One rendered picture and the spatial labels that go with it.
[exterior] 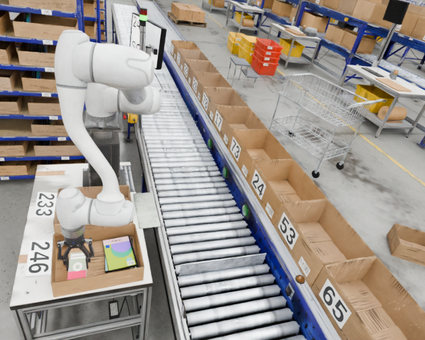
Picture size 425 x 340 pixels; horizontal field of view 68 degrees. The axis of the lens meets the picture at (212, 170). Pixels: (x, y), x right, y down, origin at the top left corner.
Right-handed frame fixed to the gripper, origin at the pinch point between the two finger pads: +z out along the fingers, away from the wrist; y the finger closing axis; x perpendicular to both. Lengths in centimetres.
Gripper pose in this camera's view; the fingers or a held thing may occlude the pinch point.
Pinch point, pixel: (77, 263)
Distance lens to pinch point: 159.2
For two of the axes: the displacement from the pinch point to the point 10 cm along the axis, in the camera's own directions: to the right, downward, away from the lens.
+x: 2.6, 5.9, -7.7
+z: -1.7, 8.1, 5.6
